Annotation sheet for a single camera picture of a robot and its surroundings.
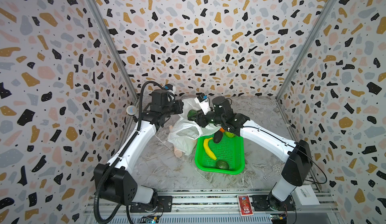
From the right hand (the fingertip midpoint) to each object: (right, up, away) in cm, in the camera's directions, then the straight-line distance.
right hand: (192, 115), depth 75 cm
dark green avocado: (0, +1, 0) cm, 1 cm away
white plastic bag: (-3, -8, 0) cm, 8 cm away
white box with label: (+55, -39, -2) cm, 67 cm away
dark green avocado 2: (+16, -27, +7) cm, 32 cm away
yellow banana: (+8, -20, +15) cm, 27 cm away
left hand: (-4, +7, +4) cm, 9 cm away
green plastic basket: (+22, -22, +18) cm, 36 cm away
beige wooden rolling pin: (-10, -22, +13) cm, 28 cm away
